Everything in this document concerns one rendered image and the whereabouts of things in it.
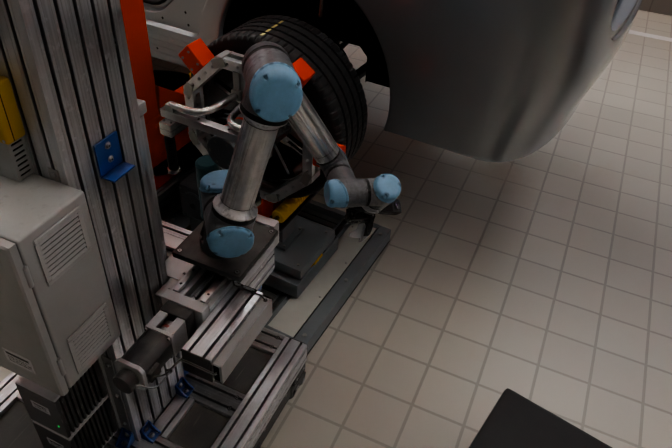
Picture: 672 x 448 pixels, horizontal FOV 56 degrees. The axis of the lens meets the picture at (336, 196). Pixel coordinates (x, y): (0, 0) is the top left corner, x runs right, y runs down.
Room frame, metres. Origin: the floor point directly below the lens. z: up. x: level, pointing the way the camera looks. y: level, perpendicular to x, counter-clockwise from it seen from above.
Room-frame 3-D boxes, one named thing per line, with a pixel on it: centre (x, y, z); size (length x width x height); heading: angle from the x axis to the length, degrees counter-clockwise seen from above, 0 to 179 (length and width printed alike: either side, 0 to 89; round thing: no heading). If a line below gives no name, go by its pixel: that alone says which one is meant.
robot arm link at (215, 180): (1.35, 0.31, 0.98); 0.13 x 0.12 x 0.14; 16
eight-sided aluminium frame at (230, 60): (1.91, 0.32, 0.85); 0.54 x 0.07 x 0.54; 63
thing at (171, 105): (1.84, 0.46, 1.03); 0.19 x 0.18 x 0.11; 153
